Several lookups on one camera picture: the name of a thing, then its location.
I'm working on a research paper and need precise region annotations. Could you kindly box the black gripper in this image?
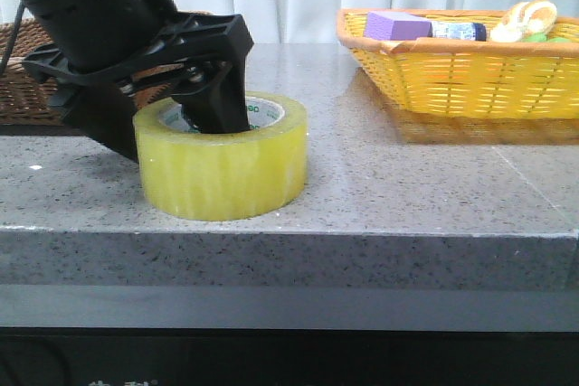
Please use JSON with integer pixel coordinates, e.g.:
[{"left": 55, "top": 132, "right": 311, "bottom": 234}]
[{"left": 23, "top": 13, "right": 253, "bottom": 162}]

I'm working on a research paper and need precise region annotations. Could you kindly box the yellow tape roll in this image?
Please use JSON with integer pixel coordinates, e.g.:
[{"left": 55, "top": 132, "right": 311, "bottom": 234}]
[{"left": 133, "top": 92, "right": 308, "bottom": 221}]

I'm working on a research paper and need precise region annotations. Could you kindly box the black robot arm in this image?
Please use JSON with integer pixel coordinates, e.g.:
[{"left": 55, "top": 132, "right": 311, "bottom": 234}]
[{"left": 20, "top": 0, "right": 253, "bottom": 159}]

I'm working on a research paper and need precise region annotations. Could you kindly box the brown wicker basket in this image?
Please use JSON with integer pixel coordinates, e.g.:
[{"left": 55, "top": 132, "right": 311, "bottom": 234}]
[{"left": 0, "top": 10, "right": 214, "bottom": 127}]

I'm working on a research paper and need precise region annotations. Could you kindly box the purple foam block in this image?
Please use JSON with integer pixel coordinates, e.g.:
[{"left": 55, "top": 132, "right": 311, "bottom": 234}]
[{"left": 363, "top": 11, "right": 432, "bottom": 41}]

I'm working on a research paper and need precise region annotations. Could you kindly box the yellow woven basket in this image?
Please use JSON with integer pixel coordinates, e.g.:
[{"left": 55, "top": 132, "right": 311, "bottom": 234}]
[{"left": 336, "top": 8, "right": 578, "bottom": 119}]

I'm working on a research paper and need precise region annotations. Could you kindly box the dark labelled bottle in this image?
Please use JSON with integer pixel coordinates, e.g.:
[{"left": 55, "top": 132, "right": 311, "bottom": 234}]
[{"left": 432, "top": 21, "right": 487, "bottom": 42}]

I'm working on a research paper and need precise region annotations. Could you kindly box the toy bread roll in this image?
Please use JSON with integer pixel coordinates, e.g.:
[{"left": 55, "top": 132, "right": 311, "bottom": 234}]
[{"left": 488, "top": 0, "right": 558, "bottom": 42}]

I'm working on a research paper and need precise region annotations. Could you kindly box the green toy vegetable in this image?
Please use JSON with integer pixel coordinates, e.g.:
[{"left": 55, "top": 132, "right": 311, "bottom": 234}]
[{"left": 522, "top": 33, "right": 571, "bottom": 43}]

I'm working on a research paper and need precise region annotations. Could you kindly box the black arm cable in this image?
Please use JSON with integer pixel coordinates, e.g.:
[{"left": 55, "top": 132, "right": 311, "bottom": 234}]
[{"left": 0, "top": 1, "right": 26, "bottom": 78}]

